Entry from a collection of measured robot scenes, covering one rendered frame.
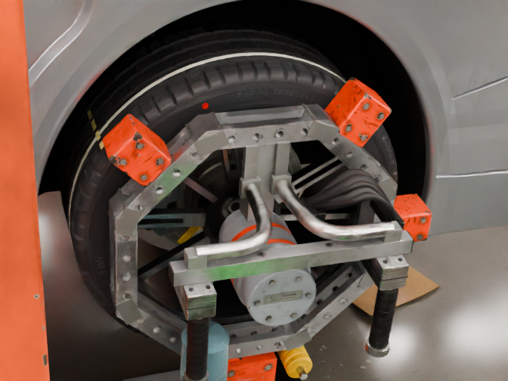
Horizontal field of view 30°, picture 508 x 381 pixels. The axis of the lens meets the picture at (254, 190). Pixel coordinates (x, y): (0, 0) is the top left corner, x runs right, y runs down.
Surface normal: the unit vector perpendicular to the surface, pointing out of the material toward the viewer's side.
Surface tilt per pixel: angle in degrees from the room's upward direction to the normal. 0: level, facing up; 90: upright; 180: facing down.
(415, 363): 0
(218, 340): 0
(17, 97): 90
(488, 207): 90
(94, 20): 90
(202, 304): 90
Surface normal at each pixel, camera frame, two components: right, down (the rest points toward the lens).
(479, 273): 0.07, -0.84
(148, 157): 0.29, 0.54
